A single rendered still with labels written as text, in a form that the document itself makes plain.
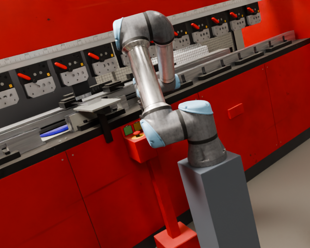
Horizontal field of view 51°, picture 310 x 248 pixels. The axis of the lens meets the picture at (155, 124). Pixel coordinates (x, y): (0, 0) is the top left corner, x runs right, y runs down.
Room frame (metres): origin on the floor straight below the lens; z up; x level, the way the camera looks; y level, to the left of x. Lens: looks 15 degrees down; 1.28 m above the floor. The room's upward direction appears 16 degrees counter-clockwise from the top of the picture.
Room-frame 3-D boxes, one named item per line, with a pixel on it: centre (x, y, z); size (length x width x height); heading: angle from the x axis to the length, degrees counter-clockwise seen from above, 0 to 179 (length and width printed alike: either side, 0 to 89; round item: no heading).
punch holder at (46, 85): (1.80, 0.55, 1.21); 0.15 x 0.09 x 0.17; 122
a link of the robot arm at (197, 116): (1.17, -0.15, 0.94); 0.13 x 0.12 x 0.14; 94
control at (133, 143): (1.73, 0.07, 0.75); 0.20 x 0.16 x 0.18; 114
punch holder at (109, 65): (2.01, 0.21, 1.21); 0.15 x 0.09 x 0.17; 122
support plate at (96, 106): (1.79, 0.28, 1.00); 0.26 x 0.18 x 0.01; 32
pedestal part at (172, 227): (1.73, 0.07, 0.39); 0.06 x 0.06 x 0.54; 24
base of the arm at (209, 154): (1.17, -0.16, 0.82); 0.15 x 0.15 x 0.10
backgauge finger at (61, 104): (2.05, 0.45, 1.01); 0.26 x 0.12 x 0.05; 32
